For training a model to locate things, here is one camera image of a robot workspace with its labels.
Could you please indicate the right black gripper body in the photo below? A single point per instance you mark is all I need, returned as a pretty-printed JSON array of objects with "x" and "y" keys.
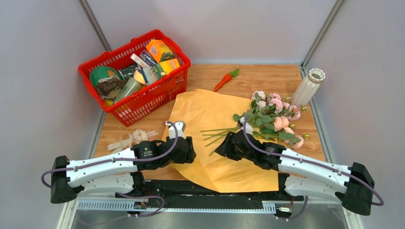
[{"x": 230, "y": 151}]

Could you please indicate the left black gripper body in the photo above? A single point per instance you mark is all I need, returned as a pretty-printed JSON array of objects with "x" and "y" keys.
[{"x": 188, "y": 157}]

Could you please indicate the pink flower bouquet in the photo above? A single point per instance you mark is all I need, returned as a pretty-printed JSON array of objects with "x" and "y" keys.
[{"x": 271, "y": 117}]

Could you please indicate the orange wrapping paper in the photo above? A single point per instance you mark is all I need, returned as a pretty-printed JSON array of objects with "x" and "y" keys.
[{"x": 214, "y": 171}]

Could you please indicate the cream ribbon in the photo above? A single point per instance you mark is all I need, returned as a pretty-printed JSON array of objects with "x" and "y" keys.
[{"x": 136, "y": 137}]

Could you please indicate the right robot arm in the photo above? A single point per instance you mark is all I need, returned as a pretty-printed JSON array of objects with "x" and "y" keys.
[{"x": 351, "y": 186}]

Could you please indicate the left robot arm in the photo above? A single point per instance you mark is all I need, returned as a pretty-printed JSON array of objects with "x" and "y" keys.
[{"x": 71, "y": 177}]

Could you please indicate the white ribbed ceramic vase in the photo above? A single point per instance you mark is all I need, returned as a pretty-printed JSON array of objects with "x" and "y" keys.
[{"x": 308, "y": 87}]

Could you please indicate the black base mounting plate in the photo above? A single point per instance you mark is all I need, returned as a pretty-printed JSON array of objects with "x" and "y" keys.
[{"x": 186, "y": 194}]

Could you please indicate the red plastic shopping basket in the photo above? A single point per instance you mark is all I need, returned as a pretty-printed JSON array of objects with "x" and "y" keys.
[{"x": 150, "y": 98}]

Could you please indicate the orange toy carrot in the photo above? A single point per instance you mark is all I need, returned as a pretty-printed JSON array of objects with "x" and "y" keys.
[{"x": 228, "y": 77}]

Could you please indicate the green scrub sponge box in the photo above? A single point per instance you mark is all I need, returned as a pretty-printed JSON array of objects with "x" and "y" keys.
[{"x": 153, "y": 73}]

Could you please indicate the green cylinder bottle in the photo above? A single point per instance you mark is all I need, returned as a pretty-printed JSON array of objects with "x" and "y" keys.
[{"x": 131, "y": 86}]

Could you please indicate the yellow sponge pack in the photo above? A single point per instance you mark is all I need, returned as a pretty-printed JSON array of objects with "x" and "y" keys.
[{"x": 168, "y": 66}]

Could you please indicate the white red small box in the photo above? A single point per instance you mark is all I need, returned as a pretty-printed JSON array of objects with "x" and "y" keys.
[{"x": 142, "y": 64}]

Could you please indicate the dark snack packet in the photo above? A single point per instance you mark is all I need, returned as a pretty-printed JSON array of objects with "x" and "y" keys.
[{"x": 129, "y": 70}]

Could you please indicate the brown crumpled bag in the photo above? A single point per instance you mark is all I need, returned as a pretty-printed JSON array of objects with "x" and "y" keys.
[{"x": 109, "y": 88}]

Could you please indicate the orange green box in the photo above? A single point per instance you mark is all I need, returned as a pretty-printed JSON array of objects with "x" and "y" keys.
[{"x": 159, "y": 50}]

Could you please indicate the green round package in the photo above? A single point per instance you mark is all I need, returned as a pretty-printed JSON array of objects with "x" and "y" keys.
[{"x": 103, "y": 73}]

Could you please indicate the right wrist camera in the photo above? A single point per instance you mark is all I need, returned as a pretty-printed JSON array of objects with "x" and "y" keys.
[{"x": 245, "y": 125}]

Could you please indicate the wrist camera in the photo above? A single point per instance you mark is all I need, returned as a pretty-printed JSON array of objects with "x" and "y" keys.
[
  {"x": 245, "y": 125},
  {"x": 177, "y": 127}
]

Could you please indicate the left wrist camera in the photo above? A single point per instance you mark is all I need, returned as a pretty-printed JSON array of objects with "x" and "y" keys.
[{"x": 177, "y": 127}]

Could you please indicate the aluminium rail frame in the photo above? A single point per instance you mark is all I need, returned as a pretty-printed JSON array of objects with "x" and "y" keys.
[{"x": 102, "y": 195}]

